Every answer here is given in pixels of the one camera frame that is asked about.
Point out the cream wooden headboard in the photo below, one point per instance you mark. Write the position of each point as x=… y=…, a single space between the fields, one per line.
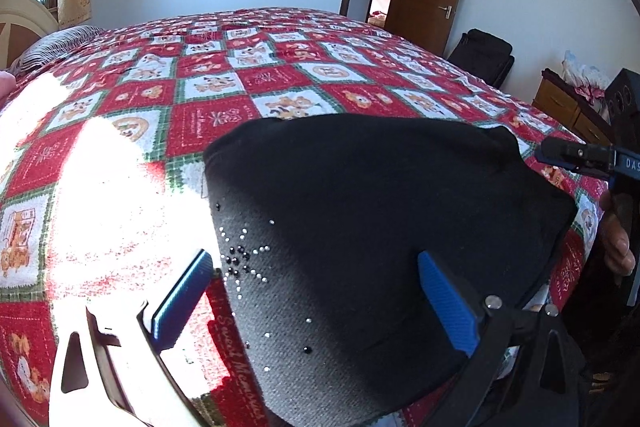
x=20 y=14

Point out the striped pillow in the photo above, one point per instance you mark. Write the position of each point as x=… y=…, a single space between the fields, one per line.
x=50 y=47

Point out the red checkered printed blanket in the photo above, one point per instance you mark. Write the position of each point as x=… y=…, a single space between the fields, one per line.
x=165 y=117

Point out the person's right hand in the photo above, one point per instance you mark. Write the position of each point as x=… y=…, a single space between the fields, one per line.
x=619 y=247

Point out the black pants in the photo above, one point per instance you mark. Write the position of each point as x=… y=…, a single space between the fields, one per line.
x=375 y=217

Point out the wooden cabinet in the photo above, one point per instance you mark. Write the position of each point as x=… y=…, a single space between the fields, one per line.
x=562 y=104

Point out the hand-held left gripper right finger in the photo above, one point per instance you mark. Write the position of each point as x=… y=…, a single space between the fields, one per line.
x=447 y=307

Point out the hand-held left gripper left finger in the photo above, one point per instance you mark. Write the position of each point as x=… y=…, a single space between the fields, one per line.
x=181 y=297

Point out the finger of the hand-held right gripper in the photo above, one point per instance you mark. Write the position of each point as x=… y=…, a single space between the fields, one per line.
x=575 y=155

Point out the white plastic bag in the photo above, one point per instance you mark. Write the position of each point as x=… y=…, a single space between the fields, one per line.
x=582 y=69

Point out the black bag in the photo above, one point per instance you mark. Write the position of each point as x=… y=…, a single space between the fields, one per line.
x=482 y=54

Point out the person's right forearm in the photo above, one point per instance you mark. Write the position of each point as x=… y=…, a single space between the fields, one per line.
x=612 y=322

